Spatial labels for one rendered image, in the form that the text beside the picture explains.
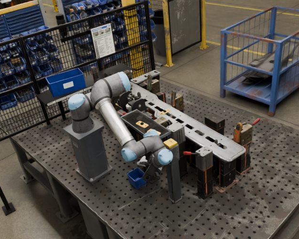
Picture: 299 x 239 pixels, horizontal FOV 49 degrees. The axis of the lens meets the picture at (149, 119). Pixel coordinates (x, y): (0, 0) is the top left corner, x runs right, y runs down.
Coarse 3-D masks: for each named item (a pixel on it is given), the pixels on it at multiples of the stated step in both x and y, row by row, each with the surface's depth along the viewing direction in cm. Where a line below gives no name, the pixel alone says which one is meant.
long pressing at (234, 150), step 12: (132, 84) 295; (144, 96) 274; (156, 96) 273; (168, 108) 254; (192, 120) 237; (192, 132) 224; (204, 132) 223; (216, 132) 222; (204, 144) 212; (216, 144) 211; (228, 144) 210; (216, 156) 202; (228, 156) 200
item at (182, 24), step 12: (168, 0) 509; (180, 0) 529; (192, 0) 549; (204, 0) 565; (168, 12) 518; (180, 12) 540; (192, 12) 560; (204, 12) 576; (168, 24) 524; (180, 24) 549; (192, 24) 570; (204, 24) 586; (168, 36) 534; (180, 36) 559; (192, 36) 582; (204, 36) 598; (168, 48) 544; (180, 48) 569; (204, 48) 607; (168, 60) 556
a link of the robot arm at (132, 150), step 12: (96, 84) 177; (96, 96) 174; (108, 96) 176; (96, 108) 176; (108, 108) 172; (108, 120) 171; (120, 120) 171; (120, 132) 168; (132, 144) 165; (132, 156) 164
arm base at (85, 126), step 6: (72, 120) 222; (78, 120) 217; (84, 120) 218; (90, 120) 222; (72, 126) 222; (78, 126) 219; (84, 126) 219; (90, 126) 221; (78, 132) 220; (84, 132) 220
